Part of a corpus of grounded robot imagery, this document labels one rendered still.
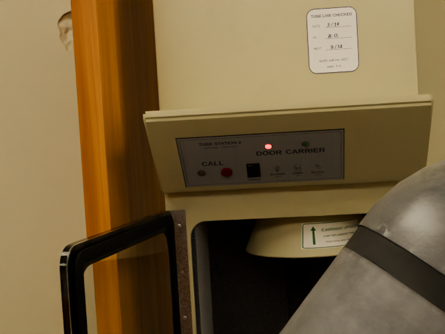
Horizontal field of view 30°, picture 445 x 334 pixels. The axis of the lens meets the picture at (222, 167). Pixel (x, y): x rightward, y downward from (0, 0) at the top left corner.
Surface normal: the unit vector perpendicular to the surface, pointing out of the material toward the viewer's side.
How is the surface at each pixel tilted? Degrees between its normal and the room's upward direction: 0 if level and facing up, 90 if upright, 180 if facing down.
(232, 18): 90
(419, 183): 28
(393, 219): 49
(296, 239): 66
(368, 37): 90
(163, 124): 135
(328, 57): 90
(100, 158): 90
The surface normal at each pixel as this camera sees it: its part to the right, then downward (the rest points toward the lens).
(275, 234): -0.63, -0.33
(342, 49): -0.09, 0.06
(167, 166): -0.02, 0.75
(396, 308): -0.41, -0.36
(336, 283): -0.75, -0.59
